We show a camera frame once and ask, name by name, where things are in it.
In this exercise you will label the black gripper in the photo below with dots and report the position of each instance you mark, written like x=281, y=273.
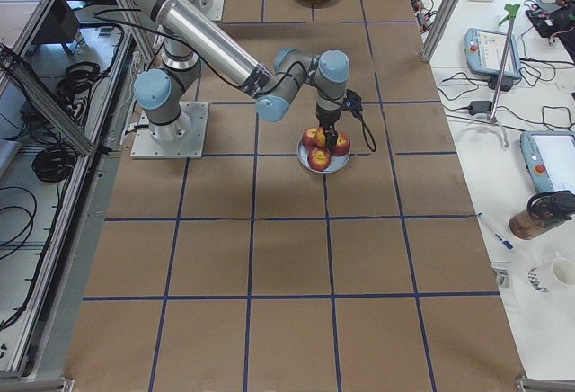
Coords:
x=326, y=119

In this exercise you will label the yellow red apple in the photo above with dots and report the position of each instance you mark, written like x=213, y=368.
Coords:
x=320, y=138

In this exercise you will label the red apple on plate far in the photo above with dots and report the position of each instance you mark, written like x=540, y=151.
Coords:
x=308, y=137

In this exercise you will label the red apple on plate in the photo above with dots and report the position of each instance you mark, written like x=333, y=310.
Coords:
x=342, y=145
x=308, y=137
x=319, y=159

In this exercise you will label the red apple on plate middle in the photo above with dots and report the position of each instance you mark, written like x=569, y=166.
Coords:
x=342, y=145

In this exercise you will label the red apple on plate outer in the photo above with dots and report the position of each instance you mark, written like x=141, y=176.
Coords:
x=319, y=159

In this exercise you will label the light blue plate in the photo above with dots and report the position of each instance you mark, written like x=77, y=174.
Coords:
x=337, y=163

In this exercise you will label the blue teach pendant far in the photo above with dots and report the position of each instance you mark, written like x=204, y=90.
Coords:
x=484, y=50

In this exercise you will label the blue teach pendant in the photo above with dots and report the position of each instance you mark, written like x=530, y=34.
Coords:
x=549, y=158
x=484, y=50

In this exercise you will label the blue white pen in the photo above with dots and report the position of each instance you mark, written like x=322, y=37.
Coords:
x=503, y=240

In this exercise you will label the green tipped grabber stick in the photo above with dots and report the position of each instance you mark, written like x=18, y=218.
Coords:
x=512, y=11

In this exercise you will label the blue teach pendant near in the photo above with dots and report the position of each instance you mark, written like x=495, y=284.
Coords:
x=549, y=158

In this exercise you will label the brown drink bottle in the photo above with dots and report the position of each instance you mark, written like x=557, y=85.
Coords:
x=544, y=211

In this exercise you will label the white mug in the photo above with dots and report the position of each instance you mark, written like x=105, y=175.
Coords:
x=557, y=274

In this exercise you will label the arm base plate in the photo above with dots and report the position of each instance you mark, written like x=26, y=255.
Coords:
x=185, y=138
x=213, y=9

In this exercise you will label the aluminium frame post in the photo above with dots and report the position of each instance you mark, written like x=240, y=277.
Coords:
x=444, y=10

